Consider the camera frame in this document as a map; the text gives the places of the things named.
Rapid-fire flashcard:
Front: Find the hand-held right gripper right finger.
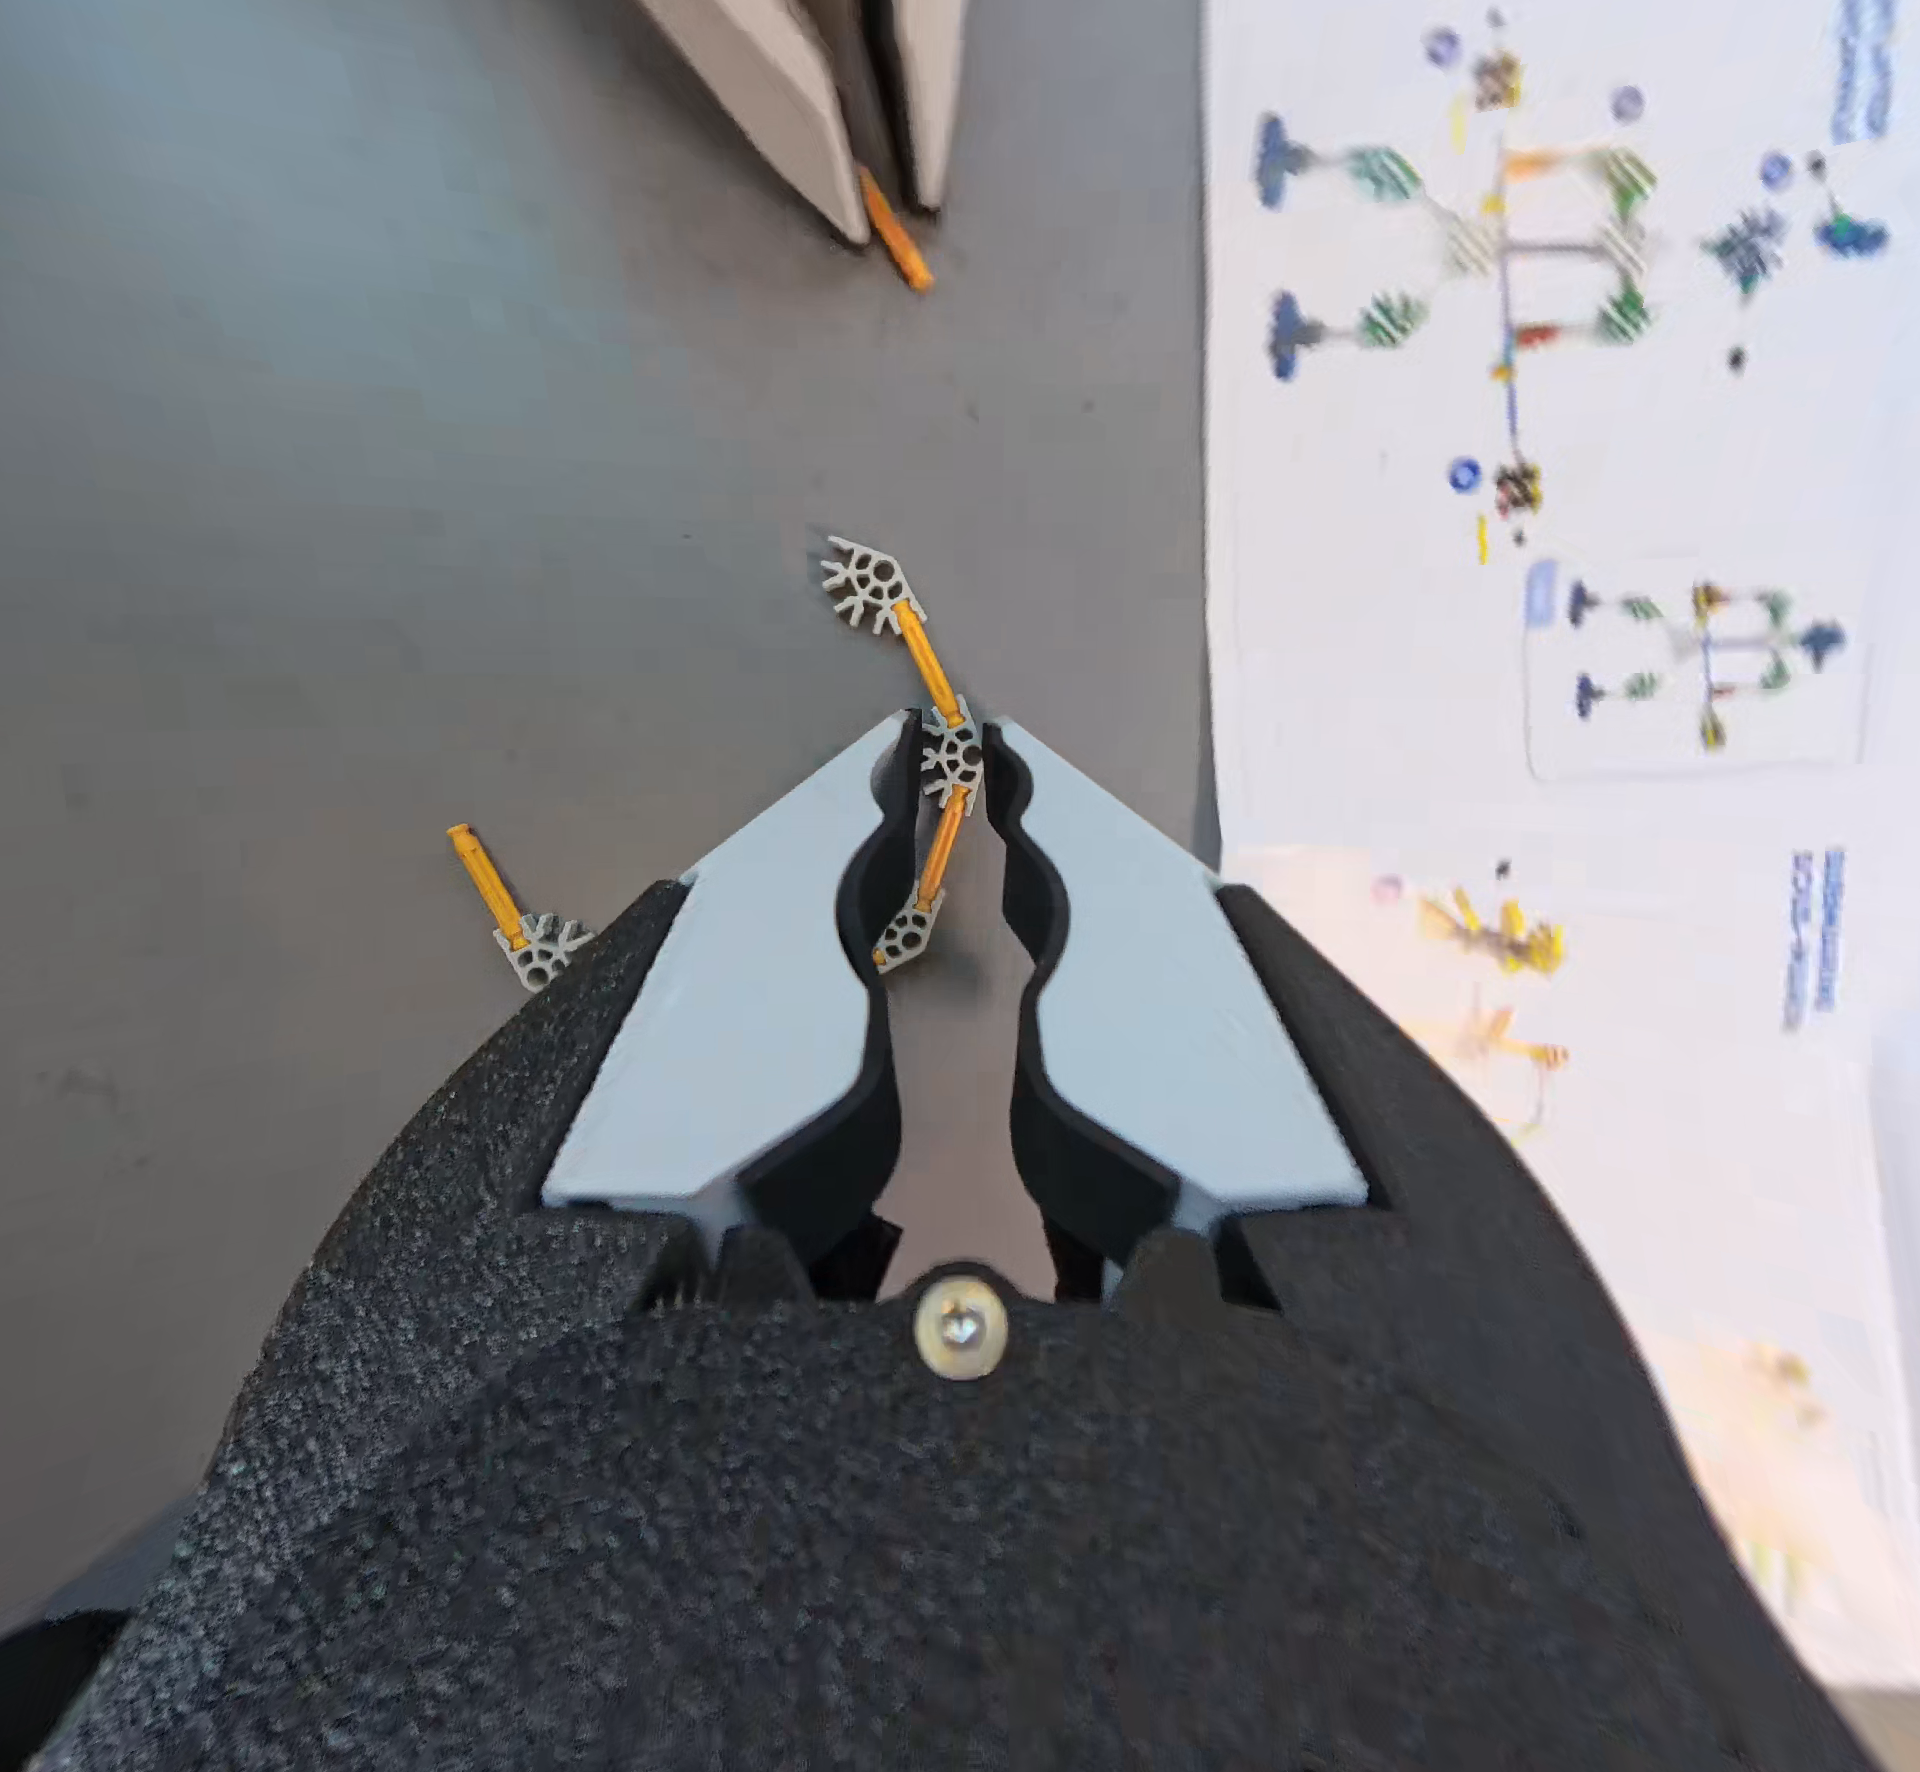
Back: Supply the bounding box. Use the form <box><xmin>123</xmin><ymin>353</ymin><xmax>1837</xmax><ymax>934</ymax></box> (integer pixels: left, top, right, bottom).
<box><xmin>978</xmin><ymin>716</ymin><xmax>1371</xmax><ymax>1307</ymax></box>

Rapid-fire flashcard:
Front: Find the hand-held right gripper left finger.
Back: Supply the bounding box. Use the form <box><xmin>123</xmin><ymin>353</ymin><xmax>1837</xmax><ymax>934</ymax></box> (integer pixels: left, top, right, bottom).
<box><xmin>541</xmin><ymin>706</ymin><xmax>925</xmax><ymax>1303</ymax></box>

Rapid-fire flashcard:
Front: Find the white building instruction sheet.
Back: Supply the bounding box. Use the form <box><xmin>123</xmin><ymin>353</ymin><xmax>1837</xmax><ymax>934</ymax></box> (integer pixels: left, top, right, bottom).
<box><xmin>1201</xmin><ymin>0</ymin><xmax>1920</xmax><ymax>1693</ymax></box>

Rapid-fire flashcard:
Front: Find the short yellow rod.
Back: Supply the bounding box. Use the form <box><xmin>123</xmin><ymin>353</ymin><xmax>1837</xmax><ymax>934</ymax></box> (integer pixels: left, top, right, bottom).
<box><xmin>446</xmin><ymin>825</ymin><xmax>530</xmax><ymax>953</ymax></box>
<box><xmin>858</xmin><ymin>167</ymin><xmax>937</xmax><ymax>295</ymax></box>
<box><xmin>894</xmin><ymin>602</ymin><xmax>966</xmax><ymax>733</ymax></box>
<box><xmin>915</xmin><ymin>785</ymin><xmax>975</xmax><ymax>913</ymax></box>

